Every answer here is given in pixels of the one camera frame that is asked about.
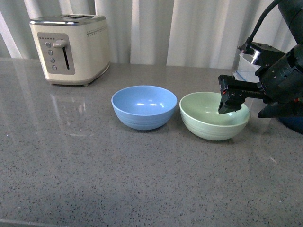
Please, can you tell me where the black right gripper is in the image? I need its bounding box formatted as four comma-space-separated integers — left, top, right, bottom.
218, 44, 303, 118

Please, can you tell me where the green bowl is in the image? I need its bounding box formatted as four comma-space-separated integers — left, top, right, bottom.
179, 92, 250, 141

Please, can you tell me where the blue bowl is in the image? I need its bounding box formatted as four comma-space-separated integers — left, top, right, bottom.
111, 85, 178, 130

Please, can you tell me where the blue saucepan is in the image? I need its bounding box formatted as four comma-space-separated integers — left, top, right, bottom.
278, 117, 303, 134

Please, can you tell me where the cream toaster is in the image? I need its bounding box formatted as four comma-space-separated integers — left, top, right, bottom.
29, 14, 110, 86

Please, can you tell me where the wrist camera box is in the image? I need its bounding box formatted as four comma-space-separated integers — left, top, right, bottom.
237, 42, 285, 68

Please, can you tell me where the black cable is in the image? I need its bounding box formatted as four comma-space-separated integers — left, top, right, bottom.
245, 0, 284, 49

